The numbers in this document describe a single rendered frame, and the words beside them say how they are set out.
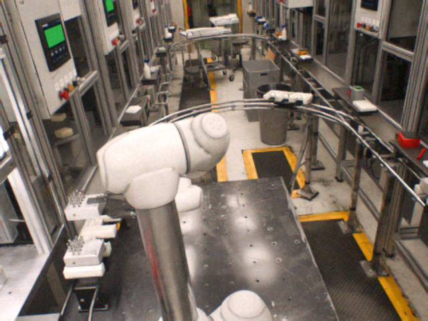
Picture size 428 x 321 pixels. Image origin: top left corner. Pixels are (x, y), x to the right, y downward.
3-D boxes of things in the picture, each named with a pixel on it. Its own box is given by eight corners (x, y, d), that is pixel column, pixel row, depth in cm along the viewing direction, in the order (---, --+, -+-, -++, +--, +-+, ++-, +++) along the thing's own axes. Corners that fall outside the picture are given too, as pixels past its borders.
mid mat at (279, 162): (315, 196, 315) (315, 194, 314) (252, 200, 315) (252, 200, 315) (289, 146, 403) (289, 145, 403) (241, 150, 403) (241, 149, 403)
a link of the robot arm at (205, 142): (211, 128, 102) (166, 139, 98) (228, 94, 86) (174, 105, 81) (228, 170, 98) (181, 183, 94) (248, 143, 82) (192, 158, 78)
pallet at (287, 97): (263, 105, 297) (263, 94, 292) (269, 100, 307) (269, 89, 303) (307, 111, 280) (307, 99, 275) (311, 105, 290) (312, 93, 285)
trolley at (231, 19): (245, 65, 739) (243, 15, 693) (217, 69, 732) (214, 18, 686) (235, 57, 813) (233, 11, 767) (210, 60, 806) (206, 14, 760)
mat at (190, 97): (231, 200, 319) (230, 198, 318) (164, 205, 319) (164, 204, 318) (211, 57, 835) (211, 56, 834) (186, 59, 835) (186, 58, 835)
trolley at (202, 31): (191, 89, 625) (185, 31, 579) (182, 81, 672) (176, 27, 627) (237, 80, 648) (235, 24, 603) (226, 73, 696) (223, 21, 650)
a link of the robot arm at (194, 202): (166, 216, 145) (164, 185, 149) (204, 213, 145) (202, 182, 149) (162, 210, 134) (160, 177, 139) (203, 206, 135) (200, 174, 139)
